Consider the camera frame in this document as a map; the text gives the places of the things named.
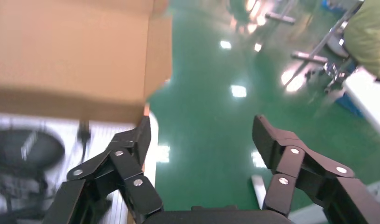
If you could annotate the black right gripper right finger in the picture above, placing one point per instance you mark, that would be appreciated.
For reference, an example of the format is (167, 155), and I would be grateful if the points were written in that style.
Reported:
(289, 160)

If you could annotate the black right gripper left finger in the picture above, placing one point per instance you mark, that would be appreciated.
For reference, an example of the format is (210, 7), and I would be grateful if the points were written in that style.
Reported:
(128, 167)

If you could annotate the brown cardboard storage box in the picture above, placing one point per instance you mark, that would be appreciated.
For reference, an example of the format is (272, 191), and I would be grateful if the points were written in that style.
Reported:
(69, 46)

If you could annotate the white printed paper manual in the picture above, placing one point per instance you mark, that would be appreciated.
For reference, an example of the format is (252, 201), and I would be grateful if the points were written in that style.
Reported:
(100, 133)

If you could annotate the person in yellow coat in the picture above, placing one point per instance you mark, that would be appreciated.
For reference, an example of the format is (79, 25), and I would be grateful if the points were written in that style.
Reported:
(369, 37)

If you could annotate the metal stand frame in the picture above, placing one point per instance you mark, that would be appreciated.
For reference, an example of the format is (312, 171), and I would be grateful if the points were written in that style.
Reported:
(310, 57)

